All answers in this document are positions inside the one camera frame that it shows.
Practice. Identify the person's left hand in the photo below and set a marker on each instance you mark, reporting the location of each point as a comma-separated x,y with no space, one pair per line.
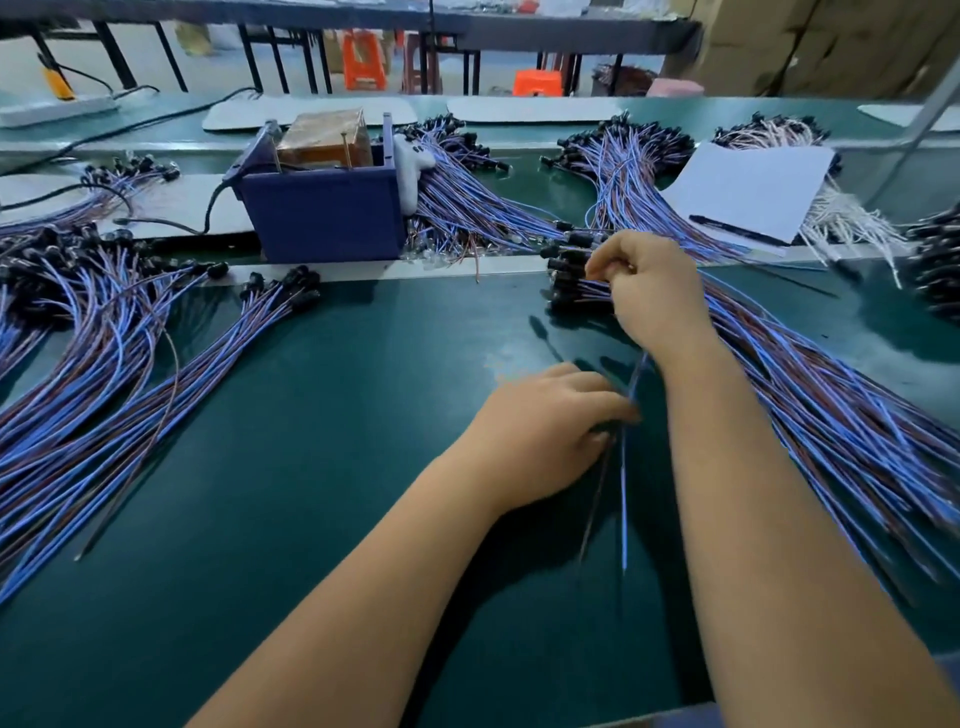
540,435

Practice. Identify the person's right hand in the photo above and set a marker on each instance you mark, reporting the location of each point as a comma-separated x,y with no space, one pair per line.
653,293

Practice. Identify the blue plastic tester box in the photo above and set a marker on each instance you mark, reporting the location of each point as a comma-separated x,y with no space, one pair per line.
318,213

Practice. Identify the person's right forearm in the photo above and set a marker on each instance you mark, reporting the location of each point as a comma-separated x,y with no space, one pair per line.
810,555

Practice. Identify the person's left forearm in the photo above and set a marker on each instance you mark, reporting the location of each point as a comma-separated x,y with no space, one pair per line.
345,615

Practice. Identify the white power strip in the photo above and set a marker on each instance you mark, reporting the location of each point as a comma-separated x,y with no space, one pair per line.
53,111

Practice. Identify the black pen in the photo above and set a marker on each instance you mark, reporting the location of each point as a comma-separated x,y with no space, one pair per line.
738,230

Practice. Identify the white paper sheet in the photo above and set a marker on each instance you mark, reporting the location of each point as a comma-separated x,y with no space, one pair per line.
750,192

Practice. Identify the pink plastic stool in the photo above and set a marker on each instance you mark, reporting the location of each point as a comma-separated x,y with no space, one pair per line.
675,89

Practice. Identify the white flat mat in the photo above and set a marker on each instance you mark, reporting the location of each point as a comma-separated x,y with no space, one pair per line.
255,113
918,116
188,207
533,110

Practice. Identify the orange plastic stool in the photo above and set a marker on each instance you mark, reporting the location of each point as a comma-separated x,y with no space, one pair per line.
539,83
365,60

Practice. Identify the stack of large cardboard boxes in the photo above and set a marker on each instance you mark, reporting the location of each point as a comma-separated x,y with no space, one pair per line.
833,45

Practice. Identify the grey metal pole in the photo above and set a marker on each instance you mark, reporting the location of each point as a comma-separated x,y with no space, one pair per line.
923,120

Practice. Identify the thin black stand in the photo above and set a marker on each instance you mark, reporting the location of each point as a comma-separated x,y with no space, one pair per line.
431,42

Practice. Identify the brown cardboard block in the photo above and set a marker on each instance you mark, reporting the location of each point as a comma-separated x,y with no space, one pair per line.
323,138

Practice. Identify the long grey workbench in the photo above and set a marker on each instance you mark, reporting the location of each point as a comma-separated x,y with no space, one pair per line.
330,23

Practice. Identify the orange plug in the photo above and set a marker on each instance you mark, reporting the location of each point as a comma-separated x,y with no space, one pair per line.
59,84

